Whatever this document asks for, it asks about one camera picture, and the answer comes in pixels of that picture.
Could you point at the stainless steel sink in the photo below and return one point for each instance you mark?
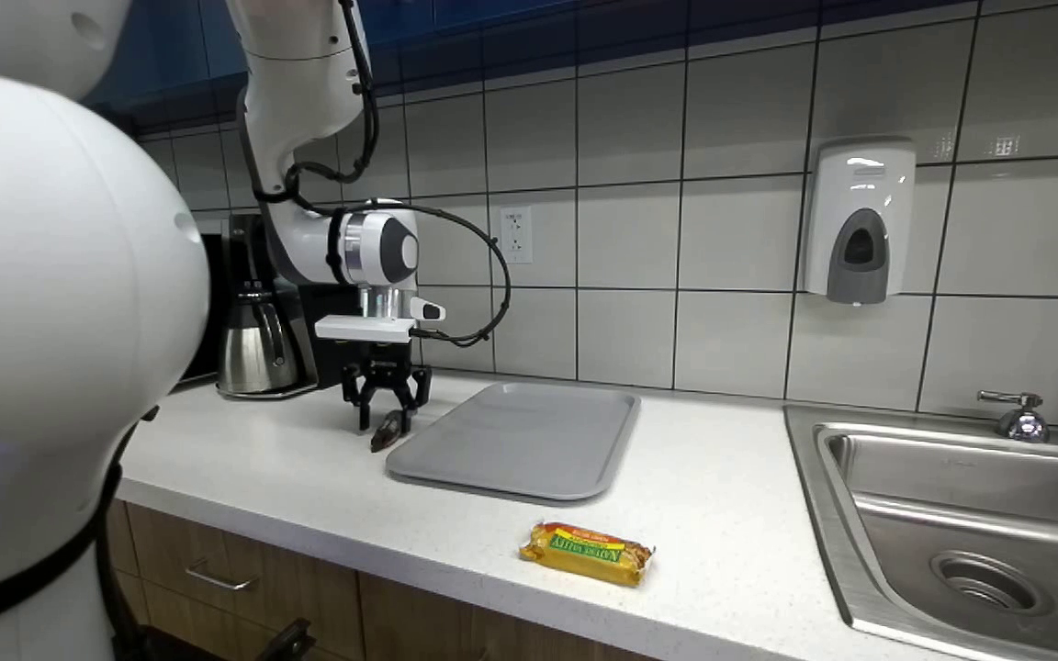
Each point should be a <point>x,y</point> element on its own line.
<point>970,525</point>

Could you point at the wooden lower cabinet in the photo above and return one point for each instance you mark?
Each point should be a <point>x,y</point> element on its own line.
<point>311,598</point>

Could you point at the white wall soap dispenser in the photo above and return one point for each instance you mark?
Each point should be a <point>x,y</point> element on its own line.
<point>862,221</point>

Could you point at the black microwave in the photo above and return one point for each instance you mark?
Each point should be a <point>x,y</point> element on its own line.
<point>209,306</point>

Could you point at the dark brown snack packet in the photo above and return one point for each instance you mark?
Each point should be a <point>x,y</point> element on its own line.
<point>392,432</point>

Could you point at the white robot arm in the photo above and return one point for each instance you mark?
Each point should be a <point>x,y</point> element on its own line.
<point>63,306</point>

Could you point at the blue upper cabinet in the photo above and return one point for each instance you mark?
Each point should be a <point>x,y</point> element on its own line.
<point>679,16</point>

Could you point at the yellow orange snack packet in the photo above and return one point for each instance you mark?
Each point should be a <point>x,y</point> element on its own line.
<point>588,552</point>

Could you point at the white wall outlet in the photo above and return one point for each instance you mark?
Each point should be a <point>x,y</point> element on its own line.
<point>512,232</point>

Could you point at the black coffee maker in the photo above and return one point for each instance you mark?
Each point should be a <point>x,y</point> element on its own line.
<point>313,355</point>

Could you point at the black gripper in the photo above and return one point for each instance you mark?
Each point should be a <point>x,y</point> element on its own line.
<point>389,374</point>

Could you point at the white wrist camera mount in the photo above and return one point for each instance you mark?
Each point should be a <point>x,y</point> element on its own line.
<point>365,329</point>

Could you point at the steel coffee carafe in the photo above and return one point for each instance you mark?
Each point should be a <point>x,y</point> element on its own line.
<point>258,348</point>

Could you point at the grey plastic tray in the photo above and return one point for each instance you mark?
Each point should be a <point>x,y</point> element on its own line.
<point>515,442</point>

